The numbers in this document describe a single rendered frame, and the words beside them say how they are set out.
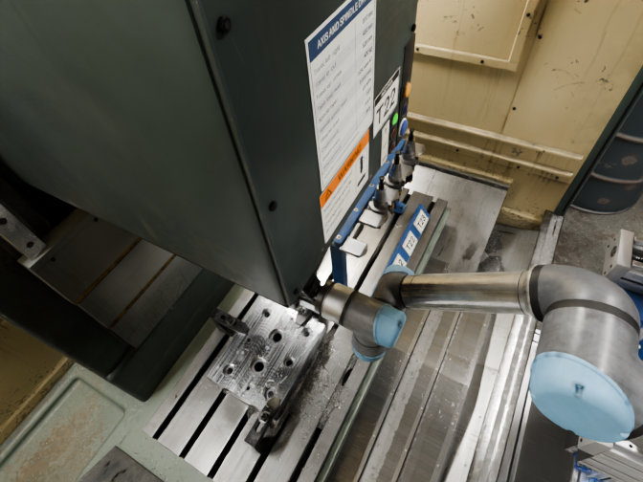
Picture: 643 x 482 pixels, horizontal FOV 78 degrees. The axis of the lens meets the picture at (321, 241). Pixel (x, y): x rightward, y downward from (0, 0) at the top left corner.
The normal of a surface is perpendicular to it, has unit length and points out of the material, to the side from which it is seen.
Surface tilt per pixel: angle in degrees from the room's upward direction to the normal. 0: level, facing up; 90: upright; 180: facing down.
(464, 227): 24
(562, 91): 90
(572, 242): 0
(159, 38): 90
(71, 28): 90
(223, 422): 0
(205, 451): 0
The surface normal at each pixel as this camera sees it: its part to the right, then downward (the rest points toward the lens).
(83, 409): -0.08, -0.59
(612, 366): 0.11, -0.50
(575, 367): -0.45, -0.64
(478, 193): -0.27, -0.24
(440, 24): -0.48, 0.73
